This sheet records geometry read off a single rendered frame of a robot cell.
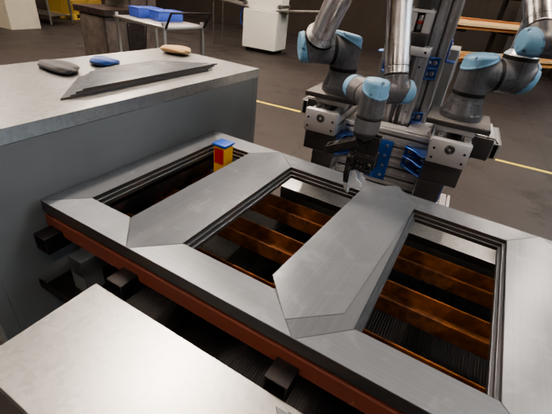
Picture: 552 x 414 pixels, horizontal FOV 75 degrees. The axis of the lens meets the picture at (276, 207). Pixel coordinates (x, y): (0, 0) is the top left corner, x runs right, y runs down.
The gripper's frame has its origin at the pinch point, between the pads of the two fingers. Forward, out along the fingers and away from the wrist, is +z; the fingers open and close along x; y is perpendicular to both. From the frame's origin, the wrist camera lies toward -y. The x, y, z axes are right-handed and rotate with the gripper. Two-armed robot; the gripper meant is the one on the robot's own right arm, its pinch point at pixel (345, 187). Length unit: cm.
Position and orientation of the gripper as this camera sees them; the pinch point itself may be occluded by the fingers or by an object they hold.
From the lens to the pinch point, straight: 121.7
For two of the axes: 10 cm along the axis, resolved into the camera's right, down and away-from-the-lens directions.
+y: 8.6, 3.4, -3.8
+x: 5.0, -4.2, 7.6
